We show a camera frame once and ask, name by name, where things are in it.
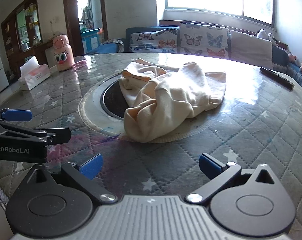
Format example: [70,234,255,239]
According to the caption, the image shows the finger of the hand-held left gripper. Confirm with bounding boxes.
[0,105,33,123]
[0,120,72,146]

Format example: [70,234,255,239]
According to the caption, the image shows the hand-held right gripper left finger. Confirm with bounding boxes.
[26,153,119,204]

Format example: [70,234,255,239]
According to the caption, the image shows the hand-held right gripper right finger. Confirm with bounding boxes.
[186,153,279,204]

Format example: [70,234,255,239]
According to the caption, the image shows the cream sweater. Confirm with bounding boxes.
[119,58,228,143]

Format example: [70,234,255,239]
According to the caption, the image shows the hanging clothes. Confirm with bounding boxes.
[82,5,94,28]

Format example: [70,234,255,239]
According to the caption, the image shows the white pink tissue box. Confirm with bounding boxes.
[18,56,51,91]

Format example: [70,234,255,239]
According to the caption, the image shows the black round induction cooktop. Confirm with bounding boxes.
[102,81,131,119]

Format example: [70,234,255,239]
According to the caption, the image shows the white panel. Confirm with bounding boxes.
[44,46,57,68]

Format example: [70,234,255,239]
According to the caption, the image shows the dark wooden side table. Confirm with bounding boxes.
[16,41,57,68]

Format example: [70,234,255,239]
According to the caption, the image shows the pink cartoon face water bottle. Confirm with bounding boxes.
[52,34,75,72]

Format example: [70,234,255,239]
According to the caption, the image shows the dark wooden display cabinet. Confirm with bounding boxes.
[1,0,45,55]

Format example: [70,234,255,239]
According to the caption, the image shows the blue white cabinet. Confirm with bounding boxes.
[81,29,102,53]

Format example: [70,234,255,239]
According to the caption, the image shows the grey folded blanket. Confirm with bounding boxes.
[103,39,125,53]

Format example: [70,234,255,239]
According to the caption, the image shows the black remote control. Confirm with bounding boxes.
[260,66,295,90]

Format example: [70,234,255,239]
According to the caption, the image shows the plain beige cushion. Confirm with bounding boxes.
[230,30,273,70]

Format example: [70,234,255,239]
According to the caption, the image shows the butterfly print cushion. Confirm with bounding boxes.
[178,22,229,60]
[129,29,178,53]

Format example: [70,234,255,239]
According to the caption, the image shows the dark blue sofa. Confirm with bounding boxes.
[87,26,302,90]

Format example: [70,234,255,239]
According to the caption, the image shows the white black plush toy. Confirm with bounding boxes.
[257,29,279,46]

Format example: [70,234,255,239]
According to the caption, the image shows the dark wooden door frame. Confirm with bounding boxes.
[62,0,109,55]

